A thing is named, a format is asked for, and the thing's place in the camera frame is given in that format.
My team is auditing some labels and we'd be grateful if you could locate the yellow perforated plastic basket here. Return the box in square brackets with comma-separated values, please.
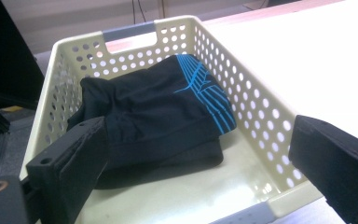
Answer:
[19, 14, 324, 224]

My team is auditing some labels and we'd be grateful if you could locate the black floor cable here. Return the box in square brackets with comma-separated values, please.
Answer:
[131, 0, 138, 25]
[137, 0, 147, 23]

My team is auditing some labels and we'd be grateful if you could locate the black garment blue print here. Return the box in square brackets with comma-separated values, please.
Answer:
[66, 53, 238, 190]

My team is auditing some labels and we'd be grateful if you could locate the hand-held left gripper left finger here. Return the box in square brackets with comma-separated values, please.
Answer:
[25, 116, 111, 224]

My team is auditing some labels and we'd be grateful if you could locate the aluminium frame rail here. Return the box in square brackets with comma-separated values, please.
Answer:
[0, 129, 29, 185]

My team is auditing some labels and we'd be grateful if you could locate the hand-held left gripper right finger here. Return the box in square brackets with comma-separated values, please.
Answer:
[288, 115, 358, 224]

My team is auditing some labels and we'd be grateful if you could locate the black curtain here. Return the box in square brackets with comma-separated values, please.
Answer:
[0, 0, 46, 110]

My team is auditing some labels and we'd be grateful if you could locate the white table cover sheet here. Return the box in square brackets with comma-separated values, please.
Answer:
[199, 0, 358, 224]

